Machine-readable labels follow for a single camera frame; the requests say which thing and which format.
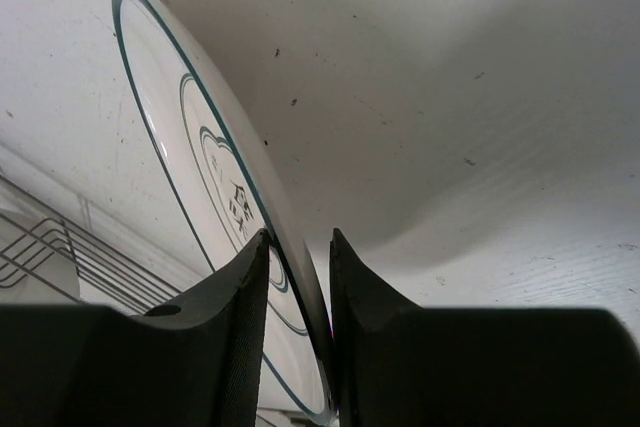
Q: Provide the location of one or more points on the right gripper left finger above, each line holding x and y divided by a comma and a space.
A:
192, 361

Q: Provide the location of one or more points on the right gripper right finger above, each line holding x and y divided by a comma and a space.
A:
401, 364

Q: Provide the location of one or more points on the white plate teal rim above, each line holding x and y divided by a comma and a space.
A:
227, 188

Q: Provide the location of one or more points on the metal wire dish rack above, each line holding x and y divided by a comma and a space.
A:
47, 258

